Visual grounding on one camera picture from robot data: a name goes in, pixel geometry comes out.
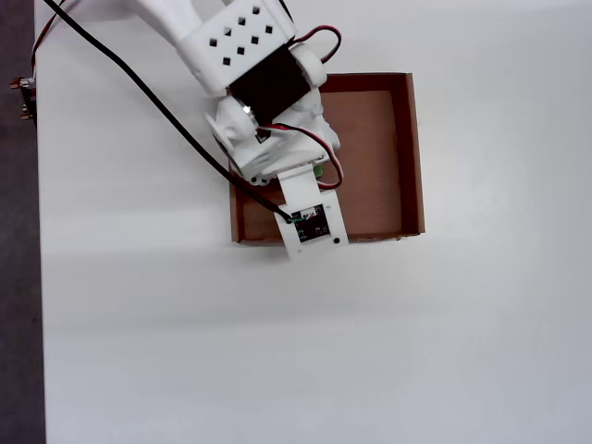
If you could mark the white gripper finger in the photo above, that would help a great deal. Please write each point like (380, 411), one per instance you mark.
(330, 136)

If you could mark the green cube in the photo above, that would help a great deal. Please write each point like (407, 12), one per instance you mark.
(320, 171)

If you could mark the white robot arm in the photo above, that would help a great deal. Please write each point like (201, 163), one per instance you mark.
(240, 46)

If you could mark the brown cardboard box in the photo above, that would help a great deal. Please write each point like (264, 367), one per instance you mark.
(370, 162)

